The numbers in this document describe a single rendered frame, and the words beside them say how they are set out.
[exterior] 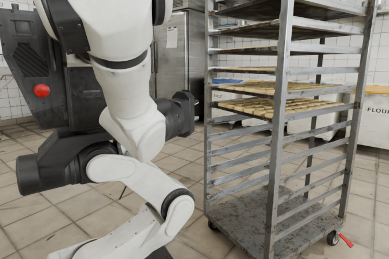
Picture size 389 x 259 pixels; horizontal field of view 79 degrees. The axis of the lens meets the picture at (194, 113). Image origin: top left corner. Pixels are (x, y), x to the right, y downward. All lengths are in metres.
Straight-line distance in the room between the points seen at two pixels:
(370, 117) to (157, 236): 2.57
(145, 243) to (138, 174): 0.28
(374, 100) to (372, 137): 0.39
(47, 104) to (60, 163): 0.18
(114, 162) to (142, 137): 0.39
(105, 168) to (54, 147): 0.15
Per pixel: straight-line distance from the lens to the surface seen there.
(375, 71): 3.67
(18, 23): 0.69
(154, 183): 0.89
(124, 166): 0.78
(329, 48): 1.17
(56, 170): 0.77
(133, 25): 0.26
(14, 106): 4.91
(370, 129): 3.09
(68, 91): 0.67
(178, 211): 0.93
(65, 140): 0.74
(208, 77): 1.21
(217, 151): 1.34
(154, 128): 0.38
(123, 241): 0.98
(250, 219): 1.46
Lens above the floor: 0.99
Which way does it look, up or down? 12 degrees down
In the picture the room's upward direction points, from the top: straight up
